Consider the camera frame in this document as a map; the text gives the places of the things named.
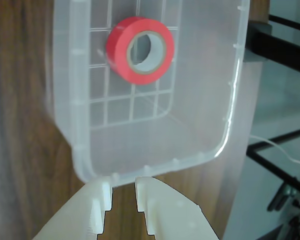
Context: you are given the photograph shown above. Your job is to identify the thin white cable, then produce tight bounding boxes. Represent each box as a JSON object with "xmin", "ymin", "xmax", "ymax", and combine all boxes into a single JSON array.
[{"xmin": 249, "ymin": 134, "xmax": 300, "ymax": 168}]

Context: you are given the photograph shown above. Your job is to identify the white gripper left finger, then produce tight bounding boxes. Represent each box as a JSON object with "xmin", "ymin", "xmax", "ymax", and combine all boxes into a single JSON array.
[{"xmin": 31, "ymin": 176, "xmax": 114, "ymax": 240}]

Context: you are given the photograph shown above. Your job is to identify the black chair base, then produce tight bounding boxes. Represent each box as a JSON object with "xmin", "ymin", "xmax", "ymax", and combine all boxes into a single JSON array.
[{"xmin": 266, "ymin": 179, "xmax": 300, "ymax": 240}]

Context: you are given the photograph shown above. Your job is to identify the clear plastic box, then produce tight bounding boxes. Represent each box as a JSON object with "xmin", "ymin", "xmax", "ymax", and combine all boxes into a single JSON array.
[{"xmin": 45, "ymin": 0, "xmax": 265, "ymax": 240}]

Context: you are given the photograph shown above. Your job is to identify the red tape roll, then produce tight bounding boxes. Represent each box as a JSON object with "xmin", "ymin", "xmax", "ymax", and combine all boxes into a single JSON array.
[{"xmin": 105, "ymin": 16, "xmax": 176, "ymax": 86}]

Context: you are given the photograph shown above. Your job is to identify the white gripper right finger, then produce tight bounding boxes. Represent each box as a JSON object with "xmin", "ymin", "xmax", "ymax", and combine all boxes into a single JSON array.
[{"xmin": 134, "ymin": 176, "xmax": 220, "ymax": 240}]

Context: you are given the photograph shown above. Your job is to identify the black metal frame bar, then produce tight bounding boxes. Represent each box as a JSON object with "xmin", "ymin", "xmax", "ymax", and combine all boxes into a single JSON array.
[
  {"xmin": 247, "ymin": 126, "xmax": 300, "ymax": 191},
  {"xmin": 247, "ymin": 13, "xmax": 300, "ymax": 64}
]

